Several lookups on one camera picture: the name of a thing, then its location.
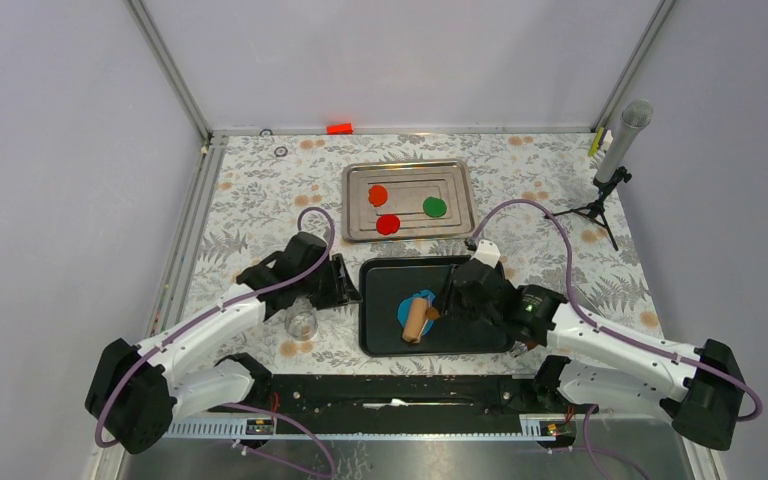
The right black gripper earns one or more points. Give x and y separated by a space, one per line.
451 308

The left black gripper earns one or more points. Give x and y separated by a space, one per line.
342 291

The black plastic tray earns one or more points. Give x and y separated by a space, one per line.
388 285

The small glass bowl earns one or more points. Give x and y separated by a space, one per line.
301 326

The blue dough piece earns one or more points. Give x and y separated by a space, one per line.
407 306

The wooden dough roller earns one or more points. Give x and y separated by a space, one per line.
417 319

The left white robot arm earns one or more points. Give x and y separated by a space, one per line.
138 390

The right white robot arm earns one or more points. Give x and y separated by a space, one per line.
696 390

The red dough disc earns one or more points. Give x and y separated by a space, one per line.
388 224

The green dough disc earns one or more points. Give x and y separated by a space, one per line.
434 207

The orange dough disc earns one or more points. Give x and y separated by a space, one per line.
377 195

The silver metal tray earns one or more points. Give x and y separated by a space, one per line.
408 184

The floral tablecloth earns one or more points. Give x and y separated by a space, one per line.
265 182

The orange block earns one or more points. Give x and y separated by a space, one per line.
340 129

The yellow marker pen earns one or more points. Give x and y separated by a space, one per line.
597 142

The grey microphone on tripod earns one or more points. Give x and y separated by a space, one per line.
611 172

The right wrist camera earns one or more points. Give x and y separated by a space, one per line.
487 253

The brown handled tool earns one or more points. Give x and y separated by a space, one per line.
519 349

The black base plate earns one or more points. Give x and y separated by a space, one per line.
472 405

